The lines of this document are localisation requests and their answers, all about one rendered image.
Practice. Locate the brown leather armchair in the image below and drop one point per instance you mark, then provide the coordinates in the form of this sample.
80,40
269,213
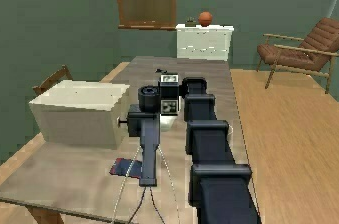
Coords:
303,50

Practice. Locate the grey wooden table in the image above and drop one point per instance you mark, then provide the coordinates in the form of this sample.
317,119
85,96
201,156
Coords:
77,173

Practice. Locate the orange basketball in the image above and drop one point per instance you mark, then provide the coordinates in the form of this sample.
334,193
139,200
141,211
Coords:
205,19

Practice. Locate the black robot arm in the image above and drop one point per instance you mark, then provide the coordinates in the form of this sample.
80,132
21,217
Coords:
217,200

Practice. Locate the small dark green object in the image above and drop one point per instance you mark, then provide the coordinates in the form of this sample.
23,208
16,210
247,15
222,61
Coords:
190,22

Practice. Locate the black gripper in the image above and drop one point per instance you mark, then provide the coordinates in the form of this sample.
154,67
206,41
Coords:
149,140

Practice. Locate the white cupboard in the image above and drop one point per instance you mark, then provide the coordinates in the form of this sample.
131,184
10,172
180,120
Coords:
203,41

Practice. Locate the brown wooden chair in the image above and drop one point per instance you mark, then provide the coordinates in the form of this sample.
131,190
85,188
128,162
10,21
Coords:
52,80

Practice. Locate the small black object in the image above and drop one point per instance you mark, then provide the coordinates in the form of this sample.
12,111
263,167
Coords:
161,70

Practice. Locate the cream open box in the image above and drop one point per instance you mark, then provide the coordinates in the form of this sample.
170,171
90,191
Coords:
77,116

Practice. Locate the dark blue flat telephone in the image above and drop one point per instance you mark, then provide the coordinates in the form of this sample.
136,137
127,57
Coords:
123,168

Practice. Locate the wooden framed picture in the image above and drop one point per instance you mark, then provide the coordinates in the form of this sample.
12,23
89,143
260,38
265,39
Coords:
147,13

